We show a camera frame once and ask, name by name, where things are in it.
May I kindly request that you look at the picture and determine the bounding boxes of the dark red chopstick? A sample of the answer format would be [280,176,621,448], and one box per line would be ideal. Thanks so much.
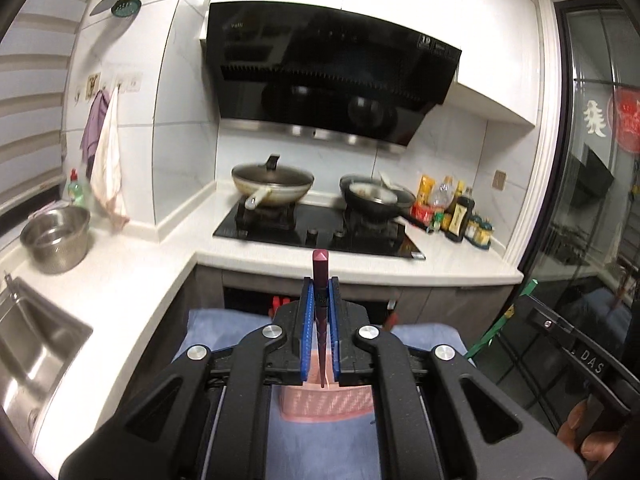
[312,249,329,388]
[383,312,399,332]

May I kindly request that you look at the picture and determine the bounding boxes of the green chopstick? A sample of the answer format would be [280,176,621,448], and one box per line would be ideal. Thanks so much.
[464,278,538,361]

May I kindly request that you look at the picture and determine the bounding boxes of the person's right hand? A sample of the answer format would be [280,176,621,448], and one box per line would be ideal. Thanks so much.
[556,400,622,478]

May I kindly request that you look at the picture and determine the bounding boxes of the black gas stove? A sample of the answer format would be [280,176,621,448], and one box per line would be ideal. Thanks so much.
[214,200,425,260]

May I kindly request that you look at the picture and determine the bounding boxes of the black wok with lid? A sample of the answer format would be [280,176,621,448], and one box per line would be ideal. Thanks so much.
[340,174,431,232]

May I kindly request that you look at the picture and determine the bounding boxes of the pink plastic utensil holder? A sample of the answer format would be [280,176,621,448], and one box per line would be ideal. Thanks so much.
[279,350,374,424]

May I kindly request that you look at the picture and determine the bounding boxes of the beige wok with lid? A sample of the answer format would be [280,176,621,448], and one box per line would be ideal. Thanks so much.
[231,154,314,210]

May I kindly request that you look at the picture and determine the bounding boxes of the red instant noodle cup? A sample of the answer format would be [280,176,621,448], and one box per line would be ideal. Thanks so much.
[411,203,434,226]

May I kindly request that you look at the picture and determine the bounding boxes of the small green cap jar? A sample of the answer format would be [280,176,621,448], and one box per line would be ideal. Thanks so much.
[432,211,444,232]

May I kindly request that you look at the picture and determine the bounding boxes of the dark soy sauce bottle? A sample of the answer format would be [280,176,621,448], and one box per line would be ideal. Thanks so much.
[446,186,475,243]

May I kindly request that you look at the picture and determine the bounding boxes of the yellow seasoning packet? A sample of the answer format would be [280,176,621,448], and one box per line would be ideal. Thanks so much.
[416,174,435,205]

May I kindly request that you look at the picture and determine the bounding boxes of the clear plastic oil bottle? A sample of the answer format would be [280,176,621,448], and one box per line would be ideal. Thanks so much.
[430,176,456,210]

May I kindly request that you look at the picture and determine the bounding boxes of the seasoning jar rack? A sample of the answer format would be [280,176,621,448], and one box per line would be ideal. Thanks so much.
[464,214,494,250]

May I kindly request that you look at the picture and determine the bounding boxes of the blue grey table mat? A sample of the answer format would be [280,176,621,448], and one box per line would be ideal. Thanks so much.
[174,309,466,479]

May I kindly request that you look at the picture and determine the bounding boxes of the black range hood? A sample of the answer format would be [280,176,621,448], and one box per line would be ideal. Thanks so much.
[205,1,462,148]

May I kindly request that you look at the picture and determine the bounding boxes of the white hanging towel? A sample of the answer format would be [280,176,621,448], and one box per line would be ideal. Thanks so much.
[90,87,130,231]

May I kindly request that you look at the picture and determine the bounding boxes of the green dish soap bottle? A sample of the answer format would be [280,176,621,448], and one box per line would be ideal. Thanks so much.
[67,168,86,207]

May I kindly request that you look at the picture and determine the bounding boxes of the steel mixing bowl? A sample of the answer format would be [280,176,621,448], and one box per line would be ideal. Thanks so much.
[20,205,91,275]

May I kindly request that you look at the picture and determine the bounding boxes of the stainless steel sink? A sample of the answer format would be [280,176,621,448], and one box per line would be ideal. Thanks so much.
[1,274,92,448]

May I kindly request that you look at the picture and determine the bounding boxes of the purple hanging cloth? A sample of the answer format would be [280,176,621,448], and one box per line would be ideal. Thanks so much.
[80,90,111,180]

